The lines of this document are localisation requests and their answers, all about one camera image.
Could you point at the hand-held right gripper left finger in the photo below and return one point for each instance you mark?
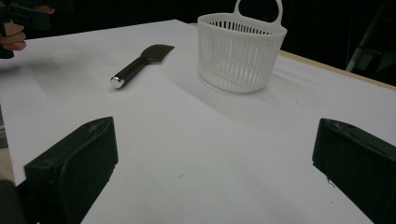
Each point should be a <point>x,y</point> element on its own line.
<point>77,161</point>

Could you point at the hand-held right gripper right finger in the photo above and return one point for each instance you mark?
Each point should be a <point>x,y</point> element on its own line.
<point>358,161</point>

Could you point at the white plastic slotted basket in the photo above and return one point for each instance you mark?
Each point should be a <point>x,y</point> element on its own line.
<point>236,62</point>

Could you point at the pale metal stand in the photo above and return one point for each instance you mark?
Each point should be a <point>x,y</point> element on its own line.
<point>358,59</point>

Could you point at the white table mat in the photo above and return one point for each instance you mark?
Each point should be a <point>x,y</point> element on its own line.
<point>199,140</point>

